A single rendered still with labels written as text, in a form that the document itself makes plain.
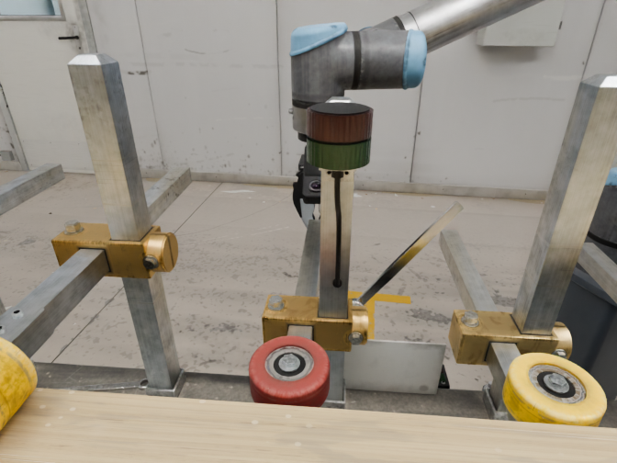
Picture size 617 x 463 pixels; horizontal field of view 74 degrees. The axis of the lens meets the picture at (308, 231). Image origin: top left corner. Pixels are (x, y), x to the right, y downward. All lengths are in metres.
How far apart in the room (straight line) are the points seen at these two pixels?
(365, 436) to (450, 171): 2.95
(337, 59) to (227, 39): 2.54
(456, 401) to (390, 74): 0.51
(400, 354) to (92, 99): 0.50
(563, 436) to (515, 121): 2.91
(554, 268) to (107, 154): 0.51
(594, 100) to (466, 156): 2.78
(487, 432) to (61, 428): 0.36
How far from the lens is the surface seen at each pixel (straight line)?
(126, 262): 0.54
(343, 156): 0.36
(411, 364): 0.64
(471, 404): 0.70
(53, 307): 0.48
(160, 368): 0.65
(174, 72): 3.38
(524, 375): 0.46
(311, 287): 0.60
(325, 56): 0.68
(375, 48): 0.70
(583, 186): 0.50
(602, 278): 0.84
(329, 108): 0.38
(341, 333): 0.53
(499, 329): 0.58
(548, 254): 0.52
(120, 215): 0.52
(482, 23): 0.91
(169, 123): 3.49
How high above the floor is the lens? 1.21
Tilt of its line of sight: 28 degrees down
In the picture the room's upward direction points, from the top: straight up
